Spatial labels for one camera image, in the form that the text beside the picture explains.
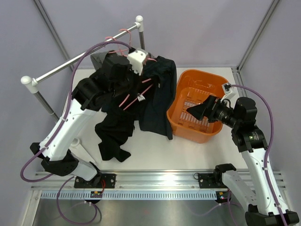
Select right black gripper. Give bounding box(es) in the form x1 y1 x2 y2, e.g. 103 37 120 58
187 95 240 129

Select dark navy shorts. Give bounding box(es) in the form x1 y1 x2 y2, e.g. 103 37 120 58
139 56 177 140

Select pink hanger of black shorts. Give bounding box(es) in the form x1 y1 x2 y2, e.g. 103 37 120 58
118 78 154 111

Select black shorts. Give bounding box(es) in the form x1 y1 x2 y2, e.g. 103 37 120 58
95 75 150 162

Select pink hanger of navy shorts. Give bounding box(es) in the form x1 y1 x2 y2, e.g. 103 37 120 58
105 35 158 63

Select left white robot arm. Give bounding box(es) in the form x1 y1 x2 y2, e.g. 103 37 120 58
30 53 143 188

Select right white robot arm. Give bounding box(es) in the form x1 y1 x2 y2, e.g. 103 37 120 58
186 96 300 226

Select grey shorts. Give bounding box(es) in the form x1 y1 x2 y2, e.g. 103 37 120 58
90 51 108 71

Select orange plastic basket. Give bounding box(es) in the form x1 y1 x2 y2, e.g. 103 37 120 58
166 69 228 144

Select silver clothes rack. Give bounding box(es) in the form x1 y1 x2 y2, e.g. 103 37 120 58
20 15 147 170

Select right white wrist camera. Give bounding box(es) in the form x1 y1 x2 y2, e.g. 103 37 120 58
221 83 236 101

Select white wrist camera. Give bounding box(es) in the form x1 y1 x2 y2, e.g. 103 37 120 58
221 83 236 101
127 48 149 76

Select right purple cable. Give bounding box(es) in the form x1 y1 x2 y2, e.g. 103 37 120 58
231 84 288 226

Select purple cable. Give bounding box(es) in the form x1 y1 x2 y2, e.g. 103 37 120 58
20 41 134 183
231 84 288 226

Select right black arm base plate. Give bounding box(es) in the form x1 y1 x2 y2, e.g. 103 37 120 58
198 173 226 189

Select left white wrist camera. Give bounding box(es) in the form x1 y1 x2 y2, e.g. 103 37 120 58
127 48 149 76

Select aluminium mounting rail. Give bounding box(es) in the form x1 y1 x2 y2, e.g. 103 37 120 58
30 170 286 190

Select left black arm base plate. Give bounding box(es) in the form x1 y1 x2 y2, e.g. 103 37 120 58
74 173 116 189

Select white slotted cable duct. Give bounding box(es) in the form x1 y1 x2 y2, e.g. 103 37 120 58
41 190 217 200

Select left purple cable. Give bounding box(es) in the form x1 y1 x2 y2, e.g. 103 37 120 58
20 41 134 183

